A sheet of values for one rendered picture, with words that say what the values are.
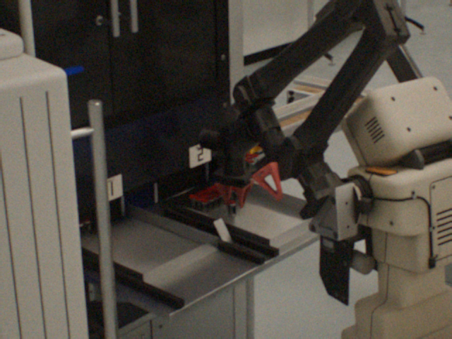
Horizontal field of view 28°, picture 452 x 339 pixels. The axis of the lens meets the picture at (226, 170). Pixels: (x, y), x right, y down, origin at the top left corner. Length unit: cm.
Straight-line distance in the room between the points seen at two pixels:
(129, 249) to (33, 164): 91
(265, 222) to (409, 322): 59
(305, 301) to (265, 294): 18
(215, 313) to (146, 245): 55
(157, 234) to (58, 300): 86
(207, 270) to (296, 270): 191
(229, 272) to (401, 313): 44
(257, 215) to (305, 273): 160
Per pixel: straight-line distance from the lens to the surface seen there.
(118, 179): 242
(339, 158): 548
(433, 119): 197
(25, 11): 206
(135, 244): 242
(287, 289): 402
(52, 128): 152
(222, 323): 293
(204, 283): 222
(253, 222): 252
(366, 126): 194
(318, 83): 355
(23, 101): 148
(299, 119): 320
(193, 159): 261
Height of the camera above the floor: 193
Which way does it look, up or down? 21 degrees down
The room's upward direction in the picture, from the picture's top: 1 degrees counter-clockwise
